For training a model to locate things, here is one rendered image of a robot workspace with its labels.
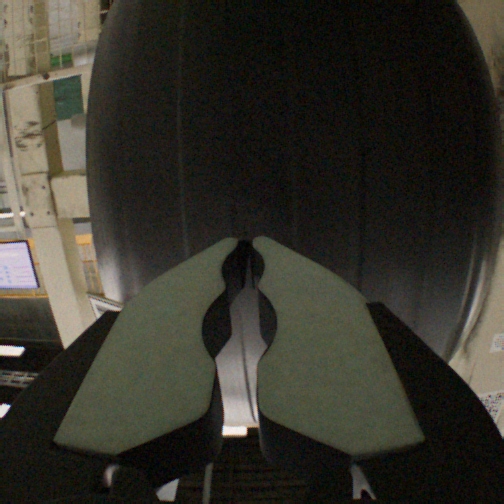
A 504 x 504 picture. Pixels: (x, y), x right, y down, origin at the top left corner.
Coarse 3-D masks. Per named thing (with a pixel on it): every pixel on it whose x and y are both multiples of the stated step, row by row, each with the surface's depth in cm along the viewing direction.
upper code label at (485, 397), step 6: (480, 396) 51; (486, 396) 52; (492, 396) 52; (498, 396) 52; (486, 402) 52; (492, 402) 52; (498, 402) 52; (492, 408) 53; (498, 408) 53; (492, 414) 53; (498, 414) 53
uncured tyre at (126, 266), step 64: (128, 0) 23; (192, 0) 21; (256, 0) 21; (320, 0) 21; (384, 0) 21; (448, 0) 22; (128, 64) 22; (192, 64) 21; (256, 64) 21; (320, 64) 21; (384, 64) 20; (448, 64) 20; (128, 128) 22; (192, 128) 21; (256, 128) 21; (320, 128) 21; (384, 128) 21; (448, 128) 20; (128, 192) 22; (192, 192) 21; (256, 192) 21; (320, 192) 21; (384, 192) 21; (448, 192) 21; (128, 256) 23; (192, 256) 22; (320, 256) 22; (384, 256) 22; (448, 256) 22; (256, 320) 24; (448, 320) 24
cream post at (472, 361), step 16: (480, 0) 35; (496, 0) 32; (480, 16) 36; (496, 16) 33; (480, 32) 37; (496, 32) 34; (496, 48) 35; (496, 64) 35; (496, 80) 36; (496, 96) 37; (496, 256) 43; (496, 272) 44; (496, 288) 45; (496, 304) 45; (480, 320) 46; (496, 320) 46; (480, 336) 47; (464, 352) 49; (480, 352) 48; (496, 352) 48; (464, 368) 49; (480, 368) 49; (496, 368) 49; (480, 384) 51; (496, 384) 51
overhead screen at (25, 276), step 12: (24, 240) 382; (0, 252) 385; (12, 252) 384; (24, 252) 384; (0, 264) 390; (12, 264) 390; (24, 264) 390; (0, 276) 396; (12, 276) 395; (24, 276) 395; (36, 276) 398; (0, 288) 402; (12, 288) 401; (24, 288) 401; (36, 288) 401
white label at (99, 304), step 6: (90, 294) 26; (96, 294) 26; (90, 300) 26; (96, 300) 26; (102, 300) 25; (108, 300) 25; (114, 300) 25; (96, 306) 26; (102, 306) 26; (108, 306) 25; (114, 306) 25; (120, 306) 25; (96, 312) 27; (102, 312) 26; (96, 318) 27
